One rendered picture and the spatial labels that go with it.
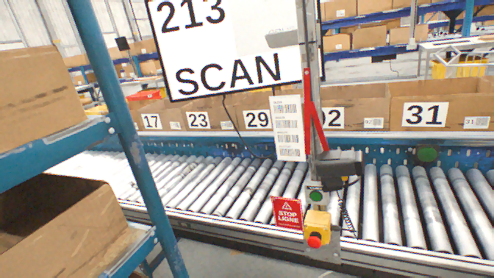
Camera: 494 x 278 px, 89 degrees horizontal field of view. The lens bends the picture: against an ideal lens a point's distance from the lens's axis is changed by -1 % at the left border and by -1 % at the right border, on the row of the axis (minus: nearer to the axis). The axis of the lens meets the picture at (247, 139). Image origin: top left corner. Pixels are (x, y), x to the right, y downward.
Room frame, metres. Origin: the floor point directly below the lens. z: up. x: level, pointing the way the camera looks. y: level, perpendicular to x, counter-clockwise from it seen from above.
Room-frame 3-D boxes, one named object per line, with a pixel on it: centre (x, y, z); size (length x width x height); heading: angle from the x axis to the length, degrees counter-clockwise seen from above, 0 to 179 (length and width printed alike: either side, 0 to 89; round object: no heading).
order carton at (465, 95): (1.10, -0.90, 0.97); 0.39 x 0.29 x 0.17; 62
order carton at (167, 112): (1.83, 0.49, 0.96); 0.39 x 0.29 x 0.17; 62
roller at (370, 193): (0.82, -0.45, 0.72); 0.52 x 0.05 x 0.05; 152
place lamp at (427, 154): (0.93, -0.75, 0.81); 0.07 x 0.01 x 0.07; 62
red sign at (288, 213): (0.66, -0.11, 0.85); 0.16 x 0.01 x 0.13; 62
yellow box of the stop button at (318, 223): (0.58, -0.19, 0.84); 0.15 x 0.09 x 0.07; 62
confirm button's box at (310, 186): (0.62, -0.17, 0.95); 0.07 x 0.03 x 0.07; 62
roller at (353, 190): (0.85, -0.39, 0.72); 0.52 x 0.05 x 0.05; 152
